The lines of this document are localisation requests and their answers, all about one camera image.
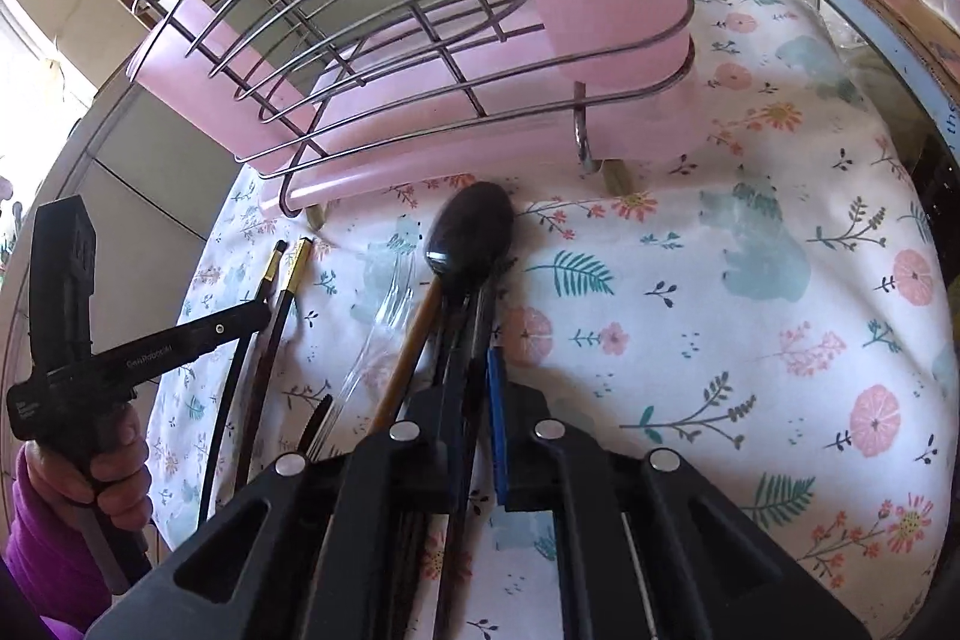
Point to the grey lower kitchen cabinets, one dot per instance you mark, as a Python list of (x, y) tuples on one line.
[(135, 160)]

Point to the floral printed cloth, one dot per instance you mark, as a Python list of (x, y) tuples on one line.
[(675, 310)]

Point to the person's left forearm purple sleeve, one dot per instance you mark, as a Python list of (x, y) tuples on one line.
[(45, 557)]

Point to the cardboard shelf liner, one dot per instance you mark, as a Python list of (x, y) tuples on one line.
[(885, 3)]

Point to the black spoon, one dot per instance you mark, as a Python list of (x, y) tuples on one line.
[(472, 227)]

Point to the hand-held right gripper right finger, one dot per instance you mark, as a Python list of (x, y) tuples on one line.
[(499, 430)]

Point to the person's left hand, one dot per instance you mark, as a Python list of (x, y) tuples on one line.
[(120, 475)]

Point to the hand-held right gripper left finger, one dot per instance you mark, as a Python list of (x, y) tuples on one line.
[(420, 460)]

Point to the brown wooden chopstick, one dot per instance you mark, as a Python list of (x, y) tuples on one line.
[(409, 355)]

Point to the clear plastic fork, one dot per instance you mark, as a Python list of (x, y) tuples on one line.
[(390, 302)]

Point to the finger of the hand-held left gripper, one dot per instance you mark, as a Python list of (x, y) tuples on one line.
[(172, 347), (67, 265)]

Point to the pink plastic tray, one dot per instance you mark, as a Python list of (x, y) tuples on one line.
[(195, 78)]

